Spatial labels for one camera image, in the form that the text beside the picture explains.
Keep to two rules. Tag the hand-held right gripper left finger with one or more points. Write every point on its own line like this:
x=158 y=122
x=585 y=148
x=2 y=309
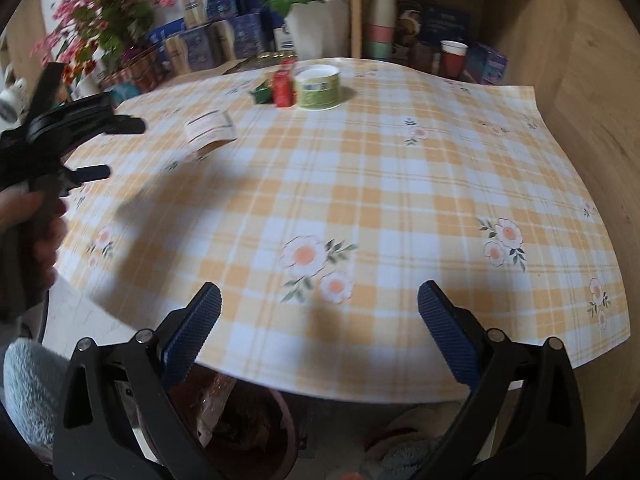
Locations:
x=192 y=332

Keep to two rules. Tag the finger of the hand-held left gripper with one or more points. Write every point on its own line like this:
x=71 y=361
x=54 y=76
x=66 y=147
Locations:
x=87 y=173
x=125 y=125

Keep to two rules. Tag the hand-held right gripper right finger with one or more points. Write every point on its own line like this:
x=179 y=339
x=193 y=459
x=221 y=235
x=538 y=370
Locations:
x=447 y=335

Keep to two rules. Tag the brown snack bag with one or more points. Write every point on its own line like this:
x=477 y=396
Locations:
x=242 y=425

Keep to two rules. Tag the brown plastic waste bin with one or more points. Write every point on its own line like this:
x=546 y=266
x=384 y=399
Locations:
x=285 y=440

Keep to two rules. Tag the person's left hand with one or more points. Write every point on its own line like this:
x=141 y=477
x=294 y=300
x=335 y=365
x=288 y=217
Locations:
x=20 y=212

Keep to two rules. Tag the woven basket with fans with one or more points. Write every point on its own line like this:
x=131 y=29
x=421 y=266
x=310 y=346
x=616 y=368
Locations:
x=135 y=72

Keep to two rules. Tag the orange artificial flowers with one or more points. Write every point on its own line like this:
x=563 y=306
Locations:
x=80 y=70

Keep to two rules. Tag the purple gold gift box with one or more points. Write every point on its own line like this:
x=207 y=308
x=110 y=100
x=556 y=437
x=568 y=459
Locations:
x=242 y=37
x=212 y=0
x=187 y=52

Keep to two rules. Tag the pink blossom arrangement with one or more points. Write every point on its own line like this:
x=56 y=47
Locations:
x=105 y=5

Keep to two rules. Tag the green foil wrapper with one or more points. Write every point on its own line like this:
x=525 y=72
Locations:
x=261 y=95

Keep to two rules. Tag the gold ornate tray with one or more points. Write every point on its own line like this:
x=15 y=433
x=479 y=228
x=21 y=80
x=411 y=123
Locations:
x=260 y=61

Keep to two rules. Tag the small red carton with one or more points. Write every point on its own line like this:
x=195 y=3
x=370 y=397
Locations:
x=283 y=87

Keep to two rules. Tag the yellow plaid floral tablecloth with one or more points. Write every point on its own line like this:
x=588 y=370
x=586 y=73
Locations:
x=375 y=185

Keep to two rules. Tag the grey fleece robe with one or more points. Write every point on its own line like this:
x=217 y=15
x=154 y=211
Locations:
x=30 y=385

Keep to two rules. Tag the white blue logo box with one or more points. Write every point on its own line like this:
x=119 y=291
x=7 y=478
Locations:
x=282 y=40

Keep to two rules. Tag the green label paper cup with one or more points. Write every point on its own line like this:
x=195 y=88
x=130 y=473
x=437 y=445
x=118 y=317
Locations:
x=317 y=87

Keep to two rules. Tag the red paper cup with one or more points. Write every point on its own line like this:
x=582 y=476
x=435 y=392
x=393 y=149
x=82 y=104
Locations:
x=453 y=62

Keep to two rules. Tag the small purple box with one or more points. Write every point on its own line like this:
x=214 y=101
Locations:
x=489 y=65

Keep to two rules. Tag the stack of pastel cups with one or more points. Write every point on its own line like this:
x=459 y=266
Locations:
x=380 y=20

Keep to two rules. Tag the brown paper cup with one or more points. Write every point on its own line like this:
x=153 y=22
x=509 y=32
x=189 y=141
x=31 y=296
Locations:
x=425 y=57

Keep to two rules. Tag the blue night sky box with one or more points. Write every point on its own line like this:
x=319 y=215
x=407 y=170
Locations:
x=440 y=17

